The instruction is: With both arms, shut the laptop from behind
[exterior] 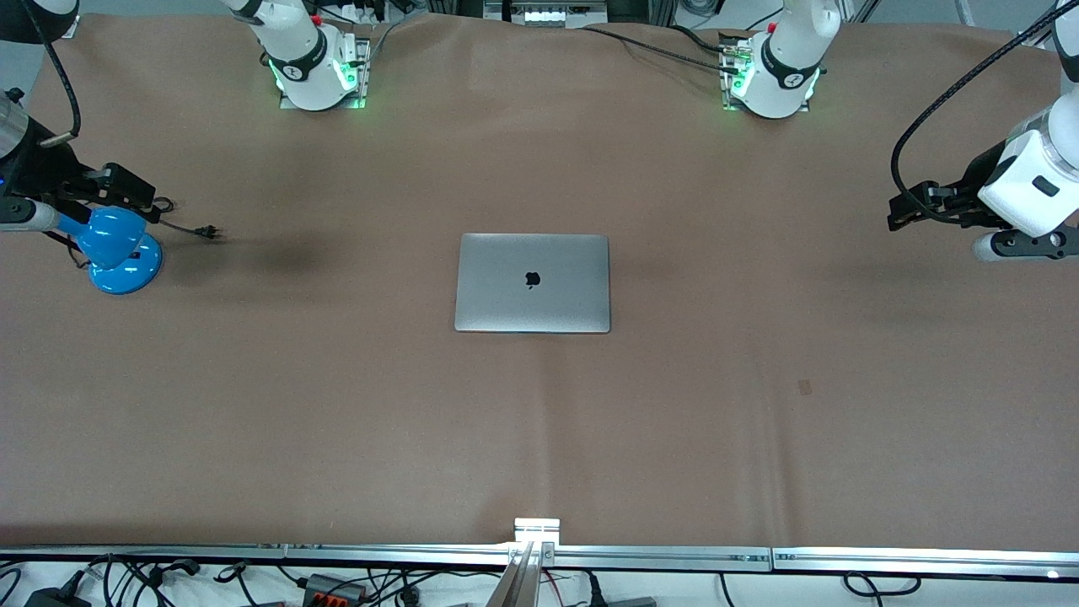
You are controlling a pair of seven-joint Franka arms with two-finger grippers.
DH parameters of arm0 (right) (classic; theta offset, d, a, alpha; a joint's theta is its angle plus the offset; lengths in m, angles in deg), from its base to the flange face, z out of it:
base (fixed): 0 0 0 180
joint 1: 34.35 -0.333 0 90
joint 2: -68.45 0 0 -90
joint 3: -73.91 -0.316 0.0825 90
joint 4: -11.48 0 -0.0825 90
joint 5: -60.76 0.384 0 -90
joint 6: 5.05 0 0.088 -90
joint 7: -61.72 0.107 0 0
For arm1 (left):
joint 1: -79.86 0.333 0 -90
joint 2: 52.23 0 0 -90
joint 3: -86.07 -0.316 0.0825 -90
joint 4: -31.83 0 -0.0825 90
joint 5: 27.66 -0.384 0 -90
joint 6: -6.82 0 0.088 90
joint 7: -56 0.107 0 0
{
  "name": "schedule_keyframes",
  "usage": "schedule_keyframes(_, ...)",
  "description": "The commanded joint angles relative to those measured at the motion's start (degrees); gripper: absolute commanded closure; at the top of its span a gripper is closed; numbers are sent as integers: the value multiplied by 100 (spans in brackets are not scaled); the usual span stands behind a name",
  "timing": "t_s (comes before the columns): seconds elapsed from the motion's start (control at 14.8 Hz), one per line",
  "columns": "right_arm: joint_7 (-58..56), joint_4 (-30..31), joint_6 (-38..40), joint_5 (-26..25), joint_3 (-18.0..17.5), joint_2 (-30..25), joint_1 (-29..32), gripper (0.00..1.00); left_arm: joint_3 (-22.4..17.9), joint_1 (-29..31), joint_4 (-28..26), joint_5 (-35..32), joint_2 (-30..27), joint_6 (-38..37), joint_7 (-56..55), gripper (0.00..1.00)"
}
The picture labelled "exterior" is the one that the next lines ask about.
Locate black looped cable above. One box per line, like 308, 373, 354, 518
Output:
843, 571, 922, 602

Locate power strip with white sockets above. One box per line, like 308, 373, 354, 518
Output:
482, 0, 609, 29

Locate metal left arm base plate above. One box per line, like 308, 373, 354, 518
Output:
721, 32, 815, 113

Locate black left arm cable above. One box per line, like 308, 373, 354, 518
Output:
890, 4, 1065, 222

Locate silver camera mount bracket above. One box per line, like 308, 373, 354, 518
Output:
484, 517, 562, 607

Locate long black braided cable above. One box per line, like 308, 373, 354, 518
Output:
580, 25, 743, 75

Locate aluminium frame rail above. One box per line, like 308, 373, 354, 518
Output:
770, 547, 1079, 580
284, 544, 773, 574
0, 545, 288, 564

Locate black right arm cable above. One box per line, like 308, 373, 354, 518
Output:
38, 24, 83, 149

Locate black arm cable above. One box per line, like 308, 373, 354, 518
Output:
38, 24, 83, 149
890, 4, 1065, 222

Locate black power adapter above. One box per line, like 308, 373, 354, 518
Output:
23, 582, 94, 607

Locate grey aluminium laptop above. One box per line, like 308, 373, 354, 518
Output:
454, 232, 612, 335

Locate brown table cover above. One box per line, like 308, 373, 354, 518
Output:
0, 13, 1079, 551

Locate thin grey cable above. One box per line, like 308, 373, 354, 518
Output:
366, 19, 407, 68

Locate black lamp cable with plug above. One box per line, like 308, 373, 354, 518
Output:
145, 196, 227, 243

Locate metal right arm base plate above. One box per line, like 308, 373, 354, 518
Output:
278, 36, 373, 112

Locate blue desk lamp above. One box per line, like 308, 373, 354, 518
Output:
52, 205, 166, 297

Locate grey connector block orange levers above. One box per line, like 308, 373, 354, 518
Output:
301, 572, 370, 605

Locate short black cable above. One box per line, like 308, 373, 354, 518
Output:
670, 25, 744, 56

